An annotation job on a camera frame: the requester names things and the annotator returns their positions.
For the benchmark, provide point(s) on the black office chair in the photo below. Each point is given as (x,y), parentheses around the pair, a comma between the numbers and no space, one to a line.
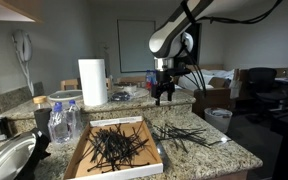
(267,86)

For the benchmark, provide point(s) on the dark window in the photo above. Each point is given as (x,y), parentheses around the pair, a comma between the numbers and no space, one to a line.
(198,40)

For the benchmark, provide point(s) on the clear blue-capped water bottle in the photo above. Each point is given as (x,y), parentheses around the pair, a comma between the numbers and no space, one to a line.
(58,128)
(74,116)

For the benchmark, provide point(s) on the white paper towel roll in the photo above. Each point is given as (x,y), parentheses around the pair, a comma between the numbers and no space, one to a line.
(92,83)

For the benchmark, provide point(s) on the white shallow bowl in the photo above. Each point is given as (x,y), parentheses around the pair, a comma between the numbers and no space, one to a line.
(65,95)

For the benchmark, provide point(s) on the white wall board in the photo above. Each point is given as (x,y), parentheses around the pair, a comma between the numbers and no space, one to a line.
(134,46)

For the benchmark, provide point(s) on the dark crumpled object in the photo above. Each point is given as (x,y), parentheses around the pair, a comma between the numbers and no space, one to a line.
(120,96)

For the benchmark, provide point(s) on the white bed sheet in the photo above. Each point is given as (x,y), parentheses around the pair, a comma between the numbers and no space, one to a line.
(214,75)

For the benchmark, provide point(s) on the white wall phone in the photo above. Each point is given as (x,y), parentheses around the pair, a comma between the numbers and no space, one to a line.
(24,46)

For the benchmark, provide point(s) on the wooden chair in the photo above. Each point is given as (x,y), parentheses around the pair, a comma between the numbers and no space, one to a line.
(69,83)

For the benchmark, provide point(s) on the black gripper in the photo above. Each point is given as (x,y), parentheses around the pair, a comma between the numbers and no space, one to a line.
(164,83)

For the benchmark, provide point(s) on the black zip tie pile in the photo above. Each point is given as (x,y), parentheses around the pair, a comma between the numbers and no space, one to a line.
(114,148)

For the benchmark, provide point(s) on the brown cardboard carton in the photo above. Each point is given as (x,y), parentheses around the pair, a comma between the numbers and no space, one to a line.
(214,98)

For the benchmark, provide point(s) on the grey trash bin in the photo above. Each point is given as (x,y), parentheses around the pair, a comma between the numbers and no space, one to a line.
(217,120)

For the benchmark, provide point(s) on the small white bowl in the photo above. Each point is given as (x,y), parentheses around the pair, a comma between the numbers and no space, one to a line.
(130,88)

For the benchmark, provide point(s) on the glass jar with wooden lid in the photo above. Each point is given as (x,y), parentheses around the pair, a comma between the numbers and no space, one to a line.
(40,101)

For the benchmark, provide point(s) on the white round plate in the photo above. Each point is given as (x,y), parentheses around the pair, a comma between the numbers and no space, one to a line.
(140,93)

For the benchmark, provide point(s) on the wooden wall cabinet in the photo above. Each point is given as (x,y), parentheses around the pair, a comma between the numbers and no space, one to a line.
(7,8)

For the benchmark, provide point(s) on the black zip tie bundle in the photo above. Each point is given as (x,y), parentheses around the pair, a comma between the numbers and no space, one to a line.
(180,135)

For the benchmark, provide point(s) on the shallow cardboard box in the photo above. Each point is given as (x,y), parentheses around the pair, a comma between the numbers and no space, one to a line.
(117,171)

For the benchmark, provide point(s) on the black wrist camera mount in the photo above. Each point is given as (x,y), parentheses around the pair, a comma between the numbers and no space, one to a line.
(182,71)

